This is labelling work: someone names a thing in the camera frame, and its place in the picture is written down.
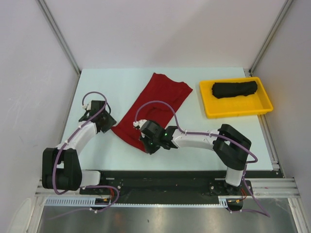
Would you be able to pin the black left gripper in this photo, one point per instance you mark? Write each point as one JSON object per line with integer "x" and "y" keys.
{"x": 111, "y": 122}

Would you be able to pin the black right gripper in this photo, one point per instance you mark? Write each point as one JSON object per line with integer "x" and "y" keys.
{"x": 148, "y": 149}

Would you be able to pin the red t shirt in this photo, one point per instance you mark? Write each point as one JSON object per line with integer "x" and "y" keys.
{"x": 161, "y": 88}

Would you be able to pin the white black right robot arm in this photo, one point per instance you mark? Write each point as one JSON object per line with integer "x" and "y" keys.
{"x": 228, "y": 143}

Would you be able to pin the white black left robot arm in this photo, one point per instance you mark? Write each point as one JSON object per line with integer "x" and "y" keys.
{"x": 61, "y": 168}

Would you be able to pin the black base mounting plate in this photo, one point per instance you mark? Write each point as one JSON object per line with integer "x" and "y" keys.
{"x": 206, "y": 182}

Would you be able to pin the rolled black t shirt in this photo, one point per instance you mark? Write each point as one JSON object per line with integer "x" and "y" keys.
{"x": 230, "y": 90}

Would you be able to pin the yellow plastic tray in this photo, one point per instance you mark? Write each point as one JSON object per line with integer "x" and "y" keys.
{"x": 255, "y": 104}

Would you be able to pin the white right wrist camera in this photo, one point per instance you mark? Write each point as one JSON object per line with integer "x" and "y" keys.
{"x": 138, "y": 124}

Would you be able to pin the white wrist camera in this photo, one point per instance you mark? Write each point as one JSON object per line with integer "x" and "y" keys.
{"x": 87, "y": 106}
{"x": 138, "y": 124}

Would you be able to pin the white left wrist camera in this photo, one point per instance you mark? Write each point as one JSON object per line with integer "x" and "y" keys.
{"x": 87, "y": 106}

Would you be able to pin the aluminium frame rail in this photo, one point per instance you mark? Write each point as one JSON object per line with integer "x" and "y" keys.
{"x": 261, "y": 187}

